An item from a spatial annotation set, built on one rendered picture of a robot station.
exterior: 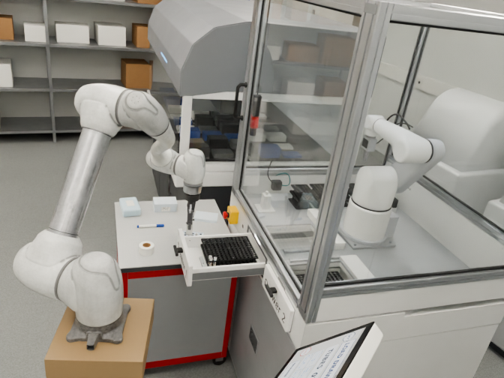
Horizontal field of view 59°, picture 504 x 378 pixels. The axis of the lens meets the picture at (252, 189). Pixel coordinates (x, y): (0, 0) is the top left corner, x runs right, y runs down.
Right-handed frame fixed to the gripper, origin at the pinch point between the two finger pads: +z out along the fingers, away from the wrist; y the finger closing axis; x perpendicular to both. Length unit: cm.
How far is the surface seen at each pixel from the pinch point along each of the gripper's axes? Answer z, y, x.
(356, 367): -35, -113, -50
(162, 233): 7.8, 4.5, 14.0
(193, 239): -4.2, -16.6, -3.4
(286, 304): -8, -61, -42
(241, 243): -6.2, -19.1, -25.2
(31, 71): 16, 330, 215
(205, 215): 6.2, 24.4, -6.8
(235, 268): -4.1, -36.0, -22.9
